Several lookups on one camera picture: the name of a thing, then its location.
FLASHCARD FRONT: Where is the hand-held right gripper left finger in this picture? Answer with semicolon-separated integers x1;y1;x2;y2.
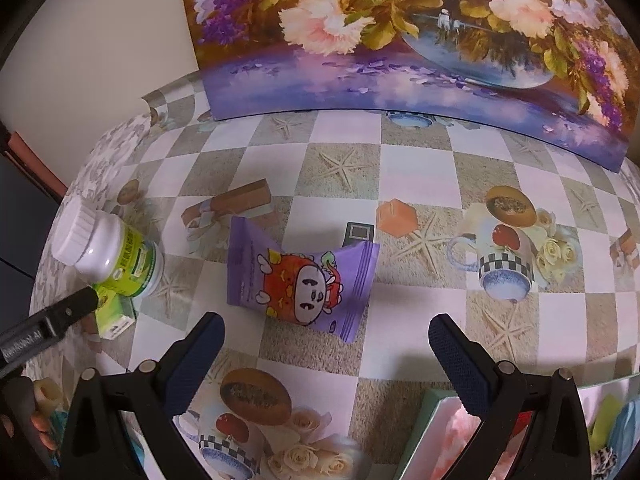
60;311;227;480

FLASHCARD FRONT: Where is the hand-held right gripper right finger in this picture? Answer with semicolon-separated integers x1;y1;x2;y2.
427;313;588;480

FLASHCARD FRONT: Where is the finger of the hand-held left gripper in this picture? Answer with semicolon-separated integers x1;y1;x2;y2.
44;285;100;337

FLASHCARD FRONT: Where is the white tray with teal rim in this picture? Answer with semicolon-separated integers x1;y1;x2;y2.
392;372;640;480

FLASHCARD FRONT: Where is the purple snack packet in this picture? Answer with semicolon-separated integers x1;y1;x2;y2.
226;216;382;344

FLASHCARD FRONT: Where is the yellow-green cloth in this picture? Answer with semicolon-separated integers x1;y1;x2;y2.
587;395;631;453

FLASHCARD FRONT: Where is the leopard print scrunchie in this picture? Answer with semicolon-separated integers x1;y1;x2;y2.
590;447;623;480

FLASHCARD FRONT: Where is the teal cloth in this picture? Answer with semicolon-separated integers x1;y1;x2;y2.
607;397;640;456

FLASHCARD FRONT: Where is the person's left hand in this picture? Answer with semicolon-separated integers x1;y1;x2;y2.
27;410;60;456

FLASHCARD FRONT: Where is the small green and white box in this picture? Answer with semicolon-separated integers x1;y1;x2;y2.
94;292;138;341

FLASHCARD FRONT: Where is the cream round object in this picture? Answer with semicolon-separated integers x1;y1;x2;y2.
31;379;65;413

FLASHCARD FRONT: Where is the white bottle with green label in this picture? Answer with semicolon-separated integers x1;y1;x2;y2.
52;195;165;301

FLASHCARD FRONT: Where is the dark cabinet with red edge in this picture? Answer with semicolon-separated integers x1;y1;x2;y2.
0;120;68;291

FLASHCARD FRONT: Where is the checkered printed tablecloth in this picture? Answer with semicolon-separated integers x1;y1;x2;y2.
20;67;640;480

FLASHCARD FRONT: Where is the flower painting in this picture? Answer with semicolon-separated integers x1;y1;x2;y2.
177;0;632;173

